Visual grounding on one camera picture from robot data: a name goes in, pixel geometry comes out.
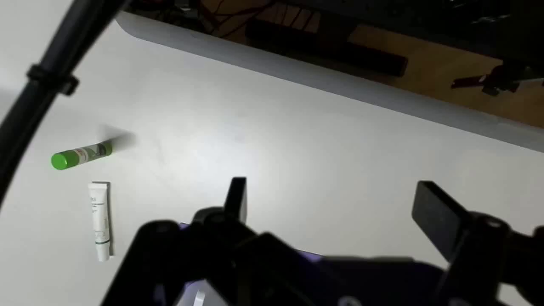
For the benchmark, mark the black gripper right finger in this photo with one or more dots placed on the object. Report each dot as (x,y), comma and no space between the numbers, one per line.
(439,218)

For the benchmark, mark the green-capped marker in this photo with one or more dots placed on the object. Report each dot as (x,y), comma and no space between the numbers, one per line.
(78,154)

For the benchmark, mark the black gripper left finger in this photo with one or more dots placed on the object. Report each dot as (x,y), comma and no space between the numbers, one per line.
(236,198)

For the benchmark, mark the black clamp fixture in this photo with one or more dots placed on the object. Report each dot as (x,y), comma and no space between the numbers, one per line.
(502,79)

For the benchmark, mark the green white marker pen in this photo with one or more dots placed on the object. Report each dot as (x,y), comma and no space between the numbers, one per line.
(100,218)

